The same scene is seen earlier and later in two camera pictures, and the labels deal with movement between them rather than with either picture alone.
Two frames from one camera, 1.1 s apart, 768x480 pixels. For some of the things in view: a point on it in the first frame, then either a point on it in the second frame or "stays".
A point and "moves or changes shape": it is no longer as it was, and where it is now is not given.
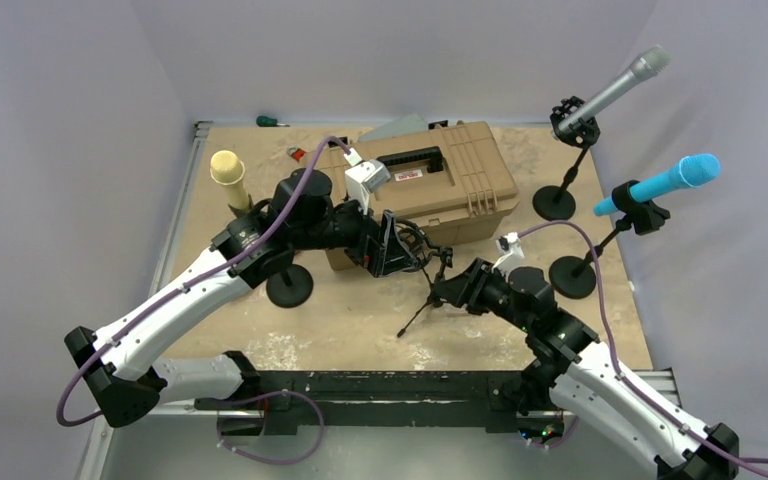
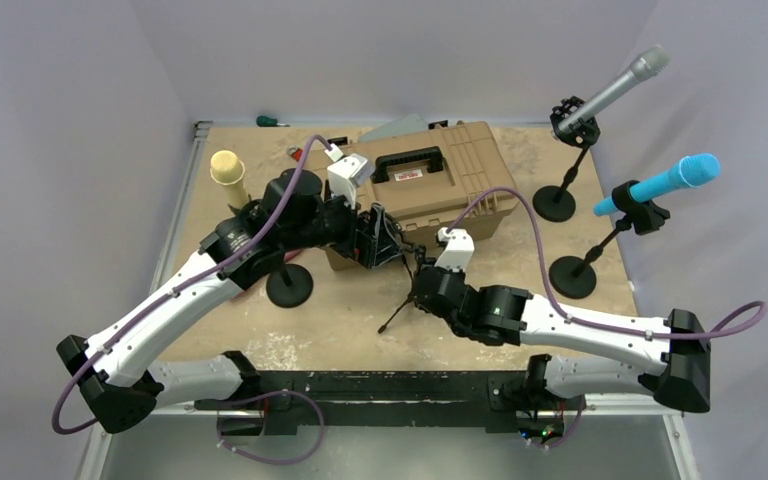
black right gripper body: (489, 293) → (457, 275)
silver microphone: (645, 67) stays
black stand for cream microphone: (287, 285) stays
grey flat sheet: (405, 125) stays
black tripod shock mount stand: (438, 257) moves or changes shape
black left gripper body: (350, 232) stays
